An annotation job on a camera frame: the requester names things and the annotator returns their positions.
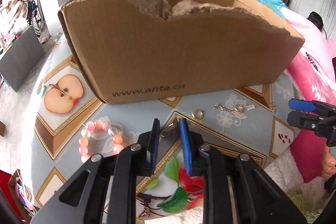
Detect small silver charm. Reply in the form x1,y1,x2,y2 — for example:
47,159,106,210
246,104,256,111

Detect pink orange bead bracelet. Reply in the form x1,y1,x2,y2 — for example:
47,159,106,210
78,119,125,164

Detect small metal clasp charm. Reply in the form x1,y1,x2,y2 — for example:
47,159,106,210
160,123,176,138

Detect gold ring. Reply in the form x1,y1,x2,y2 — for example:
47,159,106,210
191,109,205,121

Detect right hand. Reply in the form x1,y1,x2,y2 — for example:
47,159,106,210
322,144,336,179

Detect pink floral blanket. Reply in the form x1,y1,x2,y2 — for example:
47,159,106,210
281,7,335,182

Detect fruit pattern tablecloth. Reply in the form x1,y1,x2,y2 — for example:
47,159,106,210
31,43,300,220

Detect person lying dark hair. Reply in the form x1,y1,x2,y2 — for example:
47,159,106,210
307,11,327,39

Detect brown cardboard box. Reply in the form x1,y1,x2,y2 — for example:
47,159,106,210
58,0,305,103

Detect grey cabinet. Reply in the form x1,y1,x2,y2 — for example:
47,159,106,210
0,26,45,92

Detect clothes on rack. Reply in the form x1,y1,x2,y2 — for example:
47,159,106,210
5,0,34,20

